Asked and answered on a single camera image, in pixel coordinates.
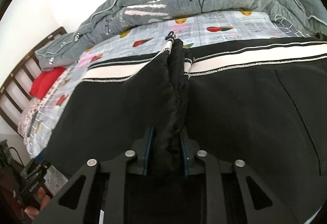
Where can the red floral bed sheet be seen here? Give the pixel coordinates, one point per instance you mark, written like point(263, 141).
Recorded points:
point(34, 105)

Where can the black pants with white stripe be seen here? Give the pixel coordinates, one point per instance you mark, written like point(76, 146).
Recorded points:
point(259, 101)

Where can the grey quilted blanket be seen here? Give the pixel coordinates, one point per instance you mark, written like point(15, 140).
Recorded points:
point(116, 16)

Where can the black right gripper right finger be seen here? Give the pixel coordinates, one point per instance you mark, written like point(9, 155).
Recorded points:
point(229, 192)

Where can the dark wooden headboard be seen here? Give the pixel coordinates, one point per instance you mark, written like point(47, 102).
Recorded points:
point(15, 89)

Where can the person left hand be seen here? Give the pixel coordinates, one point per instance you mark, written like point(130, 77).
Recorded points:
point(44, 199)

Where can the red pillow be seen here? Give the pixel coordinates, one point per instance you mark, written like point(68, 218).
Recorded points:
point(42, 84)

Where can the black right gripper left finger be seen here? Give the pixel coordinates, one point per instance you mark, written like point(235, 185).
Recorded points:
point(96, 193)

